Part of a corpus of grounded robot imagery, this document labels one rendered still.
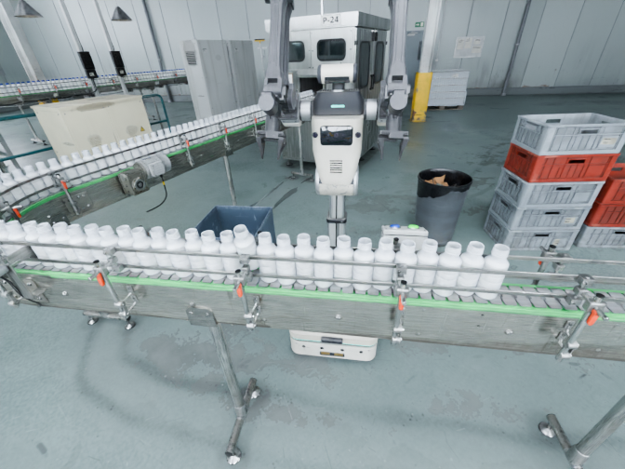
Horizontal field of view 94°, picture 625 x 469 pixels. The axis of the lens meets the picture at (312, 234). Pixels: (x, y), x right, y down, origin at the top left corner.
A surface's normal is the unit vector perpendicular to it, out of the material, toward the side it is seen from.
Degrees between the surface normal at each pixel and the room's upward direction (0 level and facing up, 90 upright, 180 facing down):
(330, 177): 90
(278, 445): 0
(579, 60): 90
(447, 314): 90
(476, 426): 0
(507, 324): 90
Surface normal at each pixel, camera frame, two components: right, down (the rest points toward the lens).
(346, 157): -0.15, 0.53
